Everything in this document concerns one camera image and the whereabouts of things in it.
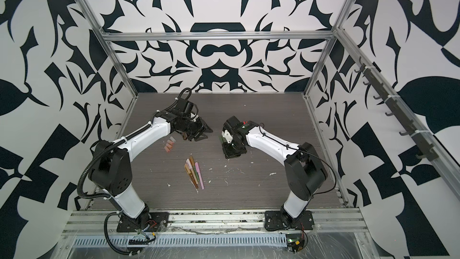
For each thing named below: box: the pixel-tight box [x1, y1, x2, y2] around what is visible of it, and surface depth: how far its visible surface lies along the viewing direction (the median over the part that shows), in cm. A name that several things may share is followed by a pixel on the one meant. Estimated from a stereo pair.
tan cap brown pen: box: [183, 163, 199, 189], surface depth 89 cm
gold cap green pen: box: [189, 153, 200, 183], surface depth 91 cm
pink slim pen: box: [194, 161, 205, 190], surface depth 89 cm
